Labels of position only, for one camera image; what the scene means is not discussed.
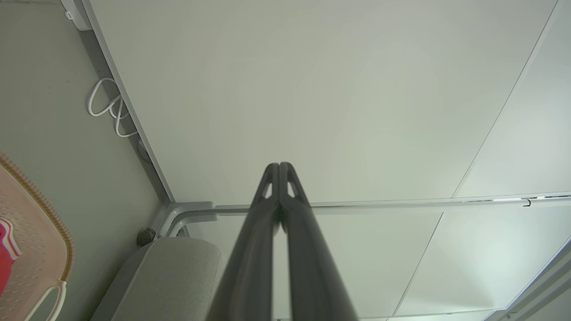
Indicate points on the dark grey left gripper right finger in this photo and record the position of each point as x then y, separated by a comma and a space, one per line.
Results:
308, 258

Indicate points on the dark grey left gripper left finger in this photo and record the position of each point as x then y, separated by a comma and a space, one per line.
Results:
254, 249

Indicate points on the beige perforated plastic laundry basket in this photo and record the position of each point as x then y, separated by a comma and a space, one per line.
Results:
35, 249

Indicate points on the dark round furniture foot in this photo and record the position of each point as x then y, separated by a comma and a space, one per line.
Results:
146, 236

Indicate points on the white power box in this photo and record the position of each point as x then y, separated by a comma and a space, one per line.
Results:
76, 15

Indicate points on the red cloth garment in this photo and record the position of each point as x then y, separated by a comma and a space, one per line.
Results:
5, 258

